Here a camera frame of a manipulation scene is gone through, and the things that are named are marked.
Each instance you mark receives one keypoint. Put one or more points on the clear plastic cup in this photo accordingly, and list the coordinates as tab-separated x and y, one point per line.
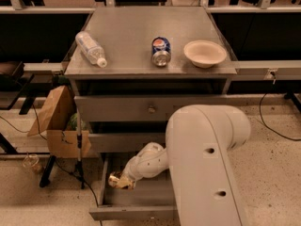
32	162

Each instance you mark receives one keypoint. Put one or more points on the grey open bottom drawer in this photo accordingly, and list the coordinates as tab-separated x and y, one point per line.
150	199

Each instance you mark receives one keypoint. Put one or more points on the clear plastic water bottle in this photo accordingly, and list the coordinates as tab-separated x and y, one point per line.
92	50

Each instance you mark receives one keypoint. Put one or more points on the black equipment stand left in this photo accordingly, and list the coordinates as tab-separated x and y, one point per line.
13	82

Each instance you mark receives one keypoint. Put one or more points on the brown cardboard box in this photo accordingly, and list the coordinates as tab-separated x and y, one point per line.
53	119

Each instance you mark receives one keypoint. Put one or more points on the orange soda can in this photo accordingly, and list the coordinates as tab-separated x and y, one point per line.
114	177

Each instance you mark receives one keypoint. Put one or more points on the blue pepsi can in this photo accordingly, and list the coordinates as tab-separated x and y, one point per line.
161	51

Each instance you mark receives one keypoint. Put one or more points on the grey middle drawer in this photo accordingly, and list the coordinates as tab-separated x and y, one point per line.
123	142

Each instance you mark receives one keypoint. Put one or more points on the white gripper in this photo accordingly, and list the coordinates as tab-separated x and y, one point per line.
131	171

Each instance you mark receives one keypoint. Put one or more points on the black and silver tripod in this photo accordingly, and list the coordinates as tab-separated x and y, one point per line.
79	165

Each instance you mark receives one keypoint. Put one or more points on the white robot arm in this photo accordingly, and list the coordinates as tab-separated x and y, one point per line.
198	138

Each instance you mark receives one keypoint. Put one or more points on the grey top drawer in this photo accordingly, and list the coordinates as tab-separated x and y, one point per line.
138	107

